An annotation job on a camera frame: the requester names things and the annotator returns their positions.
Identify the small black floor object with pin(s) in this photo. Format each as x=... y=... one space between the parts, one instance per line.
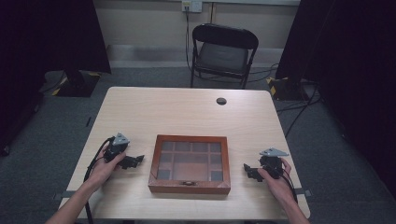
x=88 y=121

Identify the person's left hand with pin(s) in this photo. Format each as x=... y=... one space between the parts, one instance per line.
x=102 y=171

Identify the black curtain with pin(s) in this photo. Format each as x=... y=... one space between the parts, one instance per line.
x=46 y=46
x=351 y=77

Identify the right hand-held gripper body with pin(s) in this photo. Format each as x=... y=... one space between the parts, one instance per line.
x=271 y=163

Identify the round black table grommet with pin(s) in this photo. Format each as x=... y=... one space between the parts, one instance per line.
x=221 y=101

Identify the black stand base striped tape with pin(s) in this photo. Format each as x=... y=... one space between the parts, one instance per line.
x=77 y=84
x=285 y=88

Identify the white wall socket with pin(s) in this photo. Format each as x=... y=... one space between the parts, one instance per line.
x=192 y=6

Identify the person's right hand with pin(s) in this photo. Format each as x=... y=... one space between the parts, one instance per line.
x=281 y=186

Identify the wooden box with glass lid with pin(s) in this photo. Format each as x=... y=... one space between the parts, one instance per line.
x=190 y=183

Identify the black folding chair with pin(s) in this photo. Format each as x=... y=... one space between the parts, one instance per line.
x=222 y=57

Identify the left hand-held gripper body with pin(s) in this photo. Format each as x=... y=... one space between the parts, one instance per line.
x=115 y=149

